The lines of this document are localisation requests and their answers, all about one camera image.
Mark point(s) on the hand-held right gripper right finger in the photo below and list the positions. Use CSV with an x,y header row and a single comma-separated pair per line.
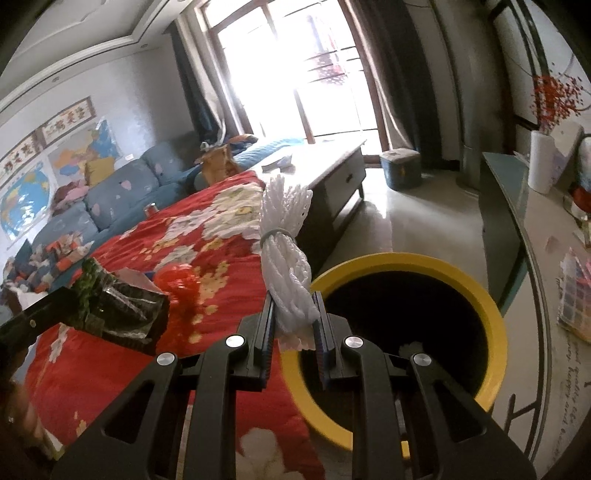
x,y
323,332

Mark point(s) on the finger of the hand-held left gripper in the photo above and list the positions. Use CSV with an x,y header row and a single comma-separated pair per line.
x,y
37,318

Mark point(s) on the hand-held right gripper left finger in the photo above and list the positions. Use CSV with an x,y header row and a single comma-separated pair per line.
x,y
267,332

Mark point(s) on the white foam net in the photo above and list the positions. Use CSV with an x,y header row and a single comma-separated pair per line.
x,y
281,258

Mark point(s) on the dark plastic wrapper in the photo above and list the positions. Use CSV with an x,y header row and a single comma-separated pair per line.
x,y
120,300

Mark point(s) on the black bin with yellow rim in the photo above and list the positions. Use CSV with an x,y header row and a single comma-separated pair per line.
x,y
415,300

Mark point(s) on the person's left hand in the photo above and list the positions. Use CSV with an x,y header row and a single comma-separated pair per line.
x,y
18,415

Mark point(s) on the patchwork cloth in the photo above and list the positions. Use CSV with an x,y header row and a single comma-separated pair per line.
x,y
46,263

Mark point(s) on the red floral blanket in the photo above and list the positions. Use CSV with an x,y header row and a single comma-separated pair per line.
x,y
115,383

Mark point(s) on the world map poster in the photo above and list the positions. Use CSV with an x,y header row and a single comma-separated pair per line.
x,y
25,203

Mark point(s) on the pile of clothes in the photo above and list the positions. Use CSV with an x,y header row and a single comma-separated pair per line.
x,y
71,194

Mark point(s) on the blue floral sofa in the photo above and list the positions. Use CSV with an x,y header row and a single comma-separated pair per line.
x,y
124,194

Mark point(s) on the metal can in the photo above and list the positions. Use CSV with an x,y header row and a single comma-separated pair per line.
x,y
151,210

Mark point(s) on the yellow pillow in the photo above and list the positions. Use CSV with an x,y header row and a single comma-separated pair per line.
x,y
99,170

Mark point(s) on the framed calligraphy picture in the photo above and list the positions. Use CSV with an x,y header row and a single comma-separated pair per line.
x,y
18,154
67,117

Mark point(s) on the brown paper bag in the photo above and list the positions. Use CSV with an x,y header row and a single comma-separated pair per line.
x,y
217,166

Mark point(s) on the blue storage box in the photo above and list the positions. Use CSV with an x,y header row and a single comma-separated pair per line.
x,y
399,170

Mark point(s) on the country map poster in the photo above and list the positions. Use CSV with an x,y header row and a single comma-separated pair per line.
x,y
87,145

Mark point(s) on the grey television cabinet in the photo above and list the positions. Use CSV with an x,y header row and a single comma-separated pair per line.
x,y
531,230

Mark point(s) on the colourful checkered booklet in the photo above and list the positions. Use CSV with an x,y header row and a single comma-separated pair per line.
x,y
575,295

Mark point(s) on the dark curtain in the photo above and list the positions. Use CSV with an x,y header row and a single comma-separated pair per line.
x,y
194,83
397,78

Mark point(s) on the glass balcony door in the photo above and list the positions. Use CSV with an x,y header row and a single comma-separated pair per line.
x,y
277,69

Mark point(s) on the white vase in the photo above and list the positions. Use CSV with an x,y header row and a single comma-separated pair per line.
x,y
540,161

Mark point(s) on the hanging laundry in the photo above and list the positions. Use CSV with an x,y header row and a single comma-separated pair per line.
x,y
325,50

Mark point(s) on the grey standing air conditioner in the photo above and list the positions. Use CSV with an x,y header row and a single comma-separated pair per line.
x,y
478,92

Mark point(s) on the white carton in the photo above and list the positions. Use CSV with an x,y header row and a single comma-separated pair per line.
x,y
568,152

